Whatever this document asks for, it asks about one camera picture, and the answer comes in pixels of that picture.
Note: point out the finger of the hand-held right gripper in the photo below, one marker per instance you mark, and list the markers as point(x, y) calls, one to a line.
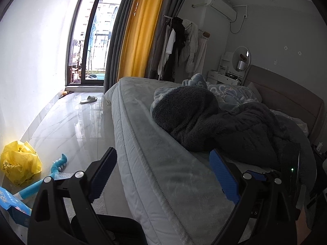
point(258, 175)

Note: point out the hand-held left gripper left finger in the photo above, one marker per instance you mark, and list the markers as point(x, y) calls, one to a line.
point(101, 176)

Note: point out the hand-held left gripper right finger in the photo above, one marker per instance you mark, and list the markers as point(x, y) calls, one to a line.
point(226, 176)

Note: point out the flat bubble wrap piece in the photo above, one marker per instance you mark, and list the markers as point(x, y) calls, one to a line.
point(63, 176)

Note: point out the dark grey fleece blanket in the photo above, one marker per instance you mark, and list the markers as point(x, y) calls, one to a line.
point(230, 132)

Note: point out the blue dinosaur toy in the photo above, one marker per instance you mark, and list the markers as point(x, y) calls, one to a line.
point(57, 164)

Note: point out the beige pillow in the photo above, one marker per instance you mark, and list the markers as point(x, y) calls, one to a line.
point(293, 120)

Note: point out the bed with grey sheet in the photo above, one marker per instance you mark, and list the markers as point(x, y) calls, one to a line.
point(158, 145)

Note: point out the grey upholstered headboard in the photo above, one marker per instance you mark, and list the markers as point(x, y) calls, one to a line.
point(286, 94)

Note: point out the white slipper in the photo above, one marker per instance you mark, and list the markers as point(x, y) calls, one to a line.
point(88, 99)

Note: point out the blue patterned quilt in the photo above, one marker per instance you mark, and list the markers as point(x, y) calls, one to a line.
point(230, 94)

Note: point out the yellow plastic bag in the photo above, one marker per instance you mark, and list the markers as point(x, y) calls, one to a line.
point(20, 160)

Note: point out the grey pillow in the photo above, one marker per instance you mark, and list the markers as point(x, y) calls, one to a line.
point(254, 91)

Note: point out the small dark floor item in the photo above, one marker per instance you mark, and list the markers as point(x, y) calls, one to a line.
point(66, 94)

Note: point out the blue cardboard box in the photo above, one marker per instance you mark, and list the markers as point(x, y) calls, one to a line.
point(14, 205)

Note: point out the white vanity table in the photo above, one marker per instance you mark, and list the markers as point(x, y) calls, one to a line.
point(219, 77)

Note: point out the blue basin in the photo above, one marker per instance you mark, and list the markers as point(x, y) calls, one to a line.
point(98, 76)

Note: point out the light blue fleece garment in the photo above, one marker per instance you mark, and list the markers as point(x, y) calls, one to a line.
point(195, 80)

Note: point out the white cylinder table lamp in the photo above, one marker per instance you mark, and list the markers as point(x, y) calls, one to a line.
point(241, 65)

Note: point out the white desktop shelf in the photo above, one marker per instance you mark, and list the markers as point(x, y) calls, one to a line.
point(224, 61)

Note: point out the round white mirror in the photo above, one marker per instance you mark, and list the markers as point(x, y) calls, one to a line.
point(238, 53)

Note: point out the pale pink hanging pants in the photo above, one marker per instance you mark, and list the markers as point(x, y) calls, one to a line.
point(202, 53)

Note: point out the white hanging jacket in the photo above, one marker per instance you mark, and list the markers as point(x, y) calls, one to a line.
point(190, 48)

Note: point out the grey curtain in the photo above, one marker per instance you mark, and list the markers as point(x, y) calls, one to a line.
point(163, 30)
point(120, 43)

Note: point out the white hanging shirt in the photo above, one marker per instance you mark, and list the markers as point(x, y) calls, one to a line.
point(167, 48)

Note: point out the sliding glass door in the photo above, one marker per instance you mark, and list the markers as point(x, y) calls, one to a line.
point(85, 30)

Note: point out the yellow curtain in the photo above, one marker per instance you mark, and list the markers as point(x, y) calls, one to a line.
point(140, 30)

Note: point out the white air conditioner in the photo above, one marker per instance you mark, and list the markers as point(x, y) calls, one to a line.
point(219, 7)

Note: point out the wall clothes rack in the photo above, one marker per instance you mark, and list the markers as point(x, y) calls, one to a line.
point(203, 32)

